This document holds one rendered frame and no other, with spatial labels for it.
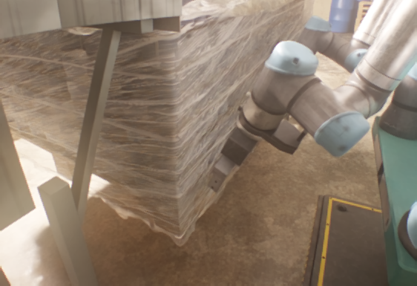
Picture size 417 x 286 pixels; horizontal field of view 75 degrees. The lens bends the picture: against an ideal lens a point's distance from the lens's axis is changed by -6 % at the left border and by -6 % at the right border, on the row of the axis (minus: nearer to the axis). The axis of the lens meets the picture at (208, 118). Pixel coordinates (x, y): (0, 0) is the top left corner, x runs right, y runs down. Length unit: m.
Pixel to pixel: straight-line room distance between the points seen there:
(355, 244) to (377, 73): 0.76
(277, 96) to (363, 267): 0.77
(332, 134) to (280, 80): 0.11
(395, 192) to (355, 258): 0.43
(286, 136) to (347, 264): 0.65
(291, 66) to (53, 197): 0.44
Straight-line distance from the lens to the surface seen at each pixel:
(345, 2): 8.29
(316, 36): 0.95
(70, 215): 0.59
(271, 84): 0.47
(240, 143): 0.53
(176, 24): 0.54
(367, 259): 1.14
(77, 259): 0.66
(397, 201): 0.73
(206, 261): 1.41
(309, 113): 0.45
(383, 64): 0.52
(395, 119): 1.02
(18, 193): 0.49
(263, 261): 1.43
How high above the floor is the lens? 1.13
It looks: 26 degrees down
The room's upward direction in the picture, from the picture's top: 1 degrees clockwise
